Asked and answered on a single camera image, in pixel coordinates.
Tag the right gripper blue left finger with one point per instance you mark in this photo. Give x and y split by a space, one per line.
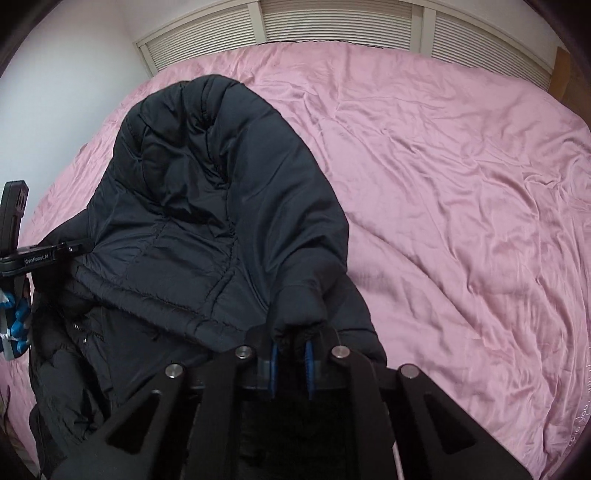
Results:
273 369

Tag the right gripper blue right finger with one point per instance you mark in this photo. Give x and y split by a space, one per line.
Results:
309 368

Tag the black hooded puffer coat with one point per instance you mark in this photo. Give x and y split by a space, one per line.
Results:
211 218

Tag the white louvered wall panel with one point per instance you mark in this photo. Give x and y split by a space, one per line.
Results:
425 27

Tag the pink bed duvet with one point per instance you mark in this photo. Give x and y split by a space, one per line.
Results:
468 197

